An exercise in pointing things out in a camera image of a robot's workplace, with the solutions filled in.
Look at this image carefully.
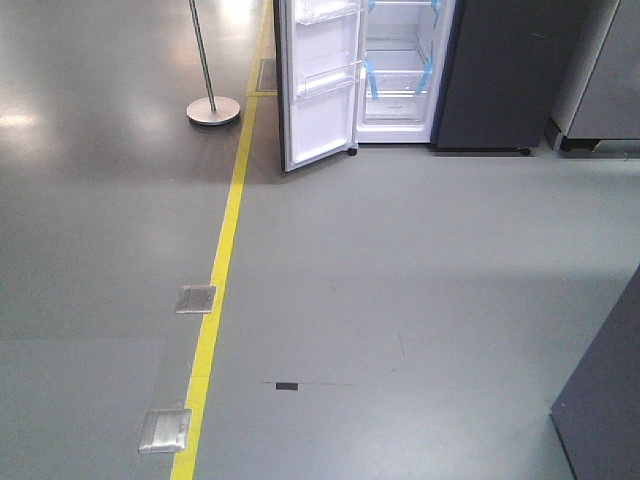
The clear door shelf bin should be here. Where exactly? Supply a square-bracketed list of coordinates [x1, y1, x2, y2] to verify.
[293, 0, 362, 25]

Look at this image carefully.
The clear lower door bin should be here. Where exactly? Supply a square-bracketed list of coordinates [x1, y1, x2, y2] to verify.
[296, 61, 361, 98]

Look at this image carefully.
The dark grey fridge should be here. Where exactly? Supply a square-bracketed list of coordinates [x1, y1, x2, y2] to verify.
[356, 1, 596, 151]

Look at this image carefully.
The grey kitchen island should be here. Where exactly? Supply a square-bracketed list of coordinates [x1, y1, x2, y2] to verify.
[551, 272, 639, 479]

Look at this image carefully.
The dark grey fridge door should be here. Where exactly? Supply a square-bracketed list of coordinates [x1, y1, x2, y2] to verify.
[272, 0, 365, 173]

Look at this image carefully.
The blue tape strip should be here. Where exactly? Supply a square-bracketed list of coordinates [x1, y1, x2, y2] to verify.
[364, 58, 379, 100]
[414, 54, 434, 95]

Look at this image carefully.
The silver floor socket plate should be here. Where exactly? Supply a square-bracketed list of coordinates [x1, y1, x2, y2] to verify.
[175, 285, 216, 314]
[138, 409, 192, 454]

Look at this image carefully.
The silver sign stand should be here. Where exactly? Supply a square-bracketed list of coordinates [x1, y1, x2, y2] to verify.
[186, 0, 240, 126]

